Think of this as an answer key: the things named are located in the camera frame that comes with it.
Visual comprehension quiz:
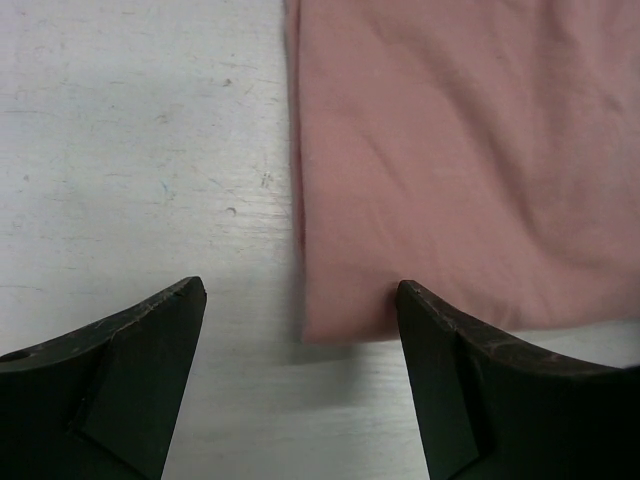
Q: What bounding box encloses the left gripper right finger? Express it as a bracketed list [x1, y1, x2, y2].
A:
[396, 281, 639, 479]

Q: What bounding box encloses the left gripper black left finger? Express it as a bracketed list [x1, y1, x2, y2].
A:
[1, 276, 206, 479]

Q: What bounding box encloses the dusty pink t shirt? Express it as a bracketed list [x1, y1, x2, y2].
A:
[286, 1, 639, 344]

